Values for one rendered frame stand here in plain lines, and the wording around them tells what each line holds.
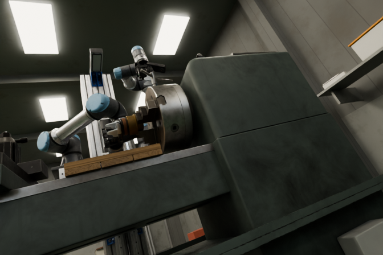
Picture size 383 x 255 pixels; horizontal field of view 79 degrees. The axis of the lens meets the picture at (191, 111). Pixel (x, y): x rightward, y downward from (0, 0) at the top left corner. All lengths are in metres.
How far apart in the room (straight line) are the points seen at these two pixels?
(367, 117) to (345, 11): 1.59
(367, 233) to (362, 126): 3.29
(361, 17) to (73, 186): 4.05
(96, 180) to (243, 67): 0.76
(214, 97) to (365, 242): 0.66
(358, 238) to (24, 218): 0.96
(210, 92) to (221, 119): 0.13
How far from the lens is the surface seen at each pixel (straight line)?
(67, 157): 1.66
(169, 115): 0.92
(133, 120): 1.01
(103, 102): 1.35
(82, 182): 0.80
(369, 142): 4.19
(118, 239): 1.65
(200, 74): 0.98
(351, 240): 0.95
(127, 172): 0.80
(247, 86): 1.04
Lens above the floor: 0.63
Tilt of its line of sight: 25 degrees up
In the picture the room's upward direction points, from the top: 20 degrees counter-clockwise
